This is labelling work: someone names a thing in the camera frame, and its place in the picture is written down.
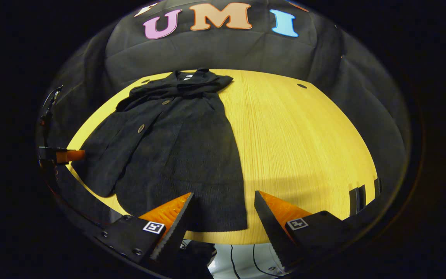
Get black button-up shirt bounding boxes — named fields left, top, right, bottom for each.
left=70, top=69, right=249, bottom=232

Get black slats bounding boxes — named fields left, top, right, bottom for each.
left=349, top=177, right=382, bottom=216

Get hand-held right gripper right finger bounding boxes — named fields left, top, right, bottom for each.
left=254, top=190, right=344, bottom=272

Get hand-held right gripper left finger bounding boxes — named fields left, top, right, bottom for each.
left=95, top=192, right=195, bottom=268

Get black backdrop cloth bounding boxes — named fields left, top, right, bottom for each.
left=37, top=0, right=411, bottom=202

